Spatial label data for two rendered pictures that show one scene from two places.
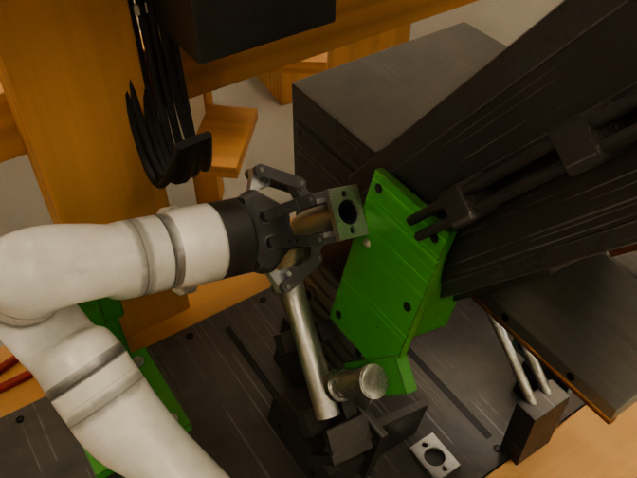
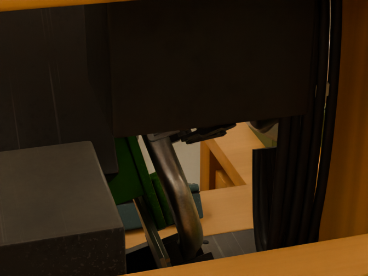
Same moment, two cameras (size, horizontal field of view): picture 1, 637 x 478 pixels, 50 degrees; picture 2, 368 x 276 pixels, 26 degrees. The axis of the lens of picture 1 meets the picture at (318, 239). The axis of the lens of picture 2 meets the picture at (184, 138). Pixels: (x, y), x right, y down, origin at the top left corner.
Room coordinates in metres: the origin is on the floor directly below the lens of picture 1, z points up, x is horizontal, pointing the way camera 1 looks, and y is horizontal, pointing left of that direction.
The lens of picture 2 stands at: (1.33, 0.27, 1.64)
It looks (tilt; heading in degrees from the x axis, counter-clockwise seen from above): 27 degrees down; 198
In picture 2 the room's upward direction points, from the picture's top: straight up
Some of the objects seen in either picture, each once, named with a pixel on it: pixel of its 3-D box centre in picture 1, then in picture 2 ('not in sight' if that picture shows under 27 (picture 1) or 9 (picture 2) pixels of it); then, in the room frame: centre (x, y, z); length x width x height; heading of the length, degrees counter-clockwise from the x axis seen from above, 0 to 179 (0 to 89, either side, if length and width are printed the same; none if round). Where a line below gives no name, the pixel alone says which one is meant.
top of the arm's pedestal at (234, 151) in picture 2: not in sight; (289, 145); (-0.20, 0.02, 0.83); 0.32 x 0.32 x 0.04; 35
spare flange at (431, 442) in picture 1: (434, 457); not in sight; (0.43, -0.15, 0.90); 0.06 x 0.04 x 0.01; 33
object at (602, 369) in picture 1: (523, 266); not in sight; (0.56, -0.25, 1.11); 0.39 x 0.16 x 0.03; 34
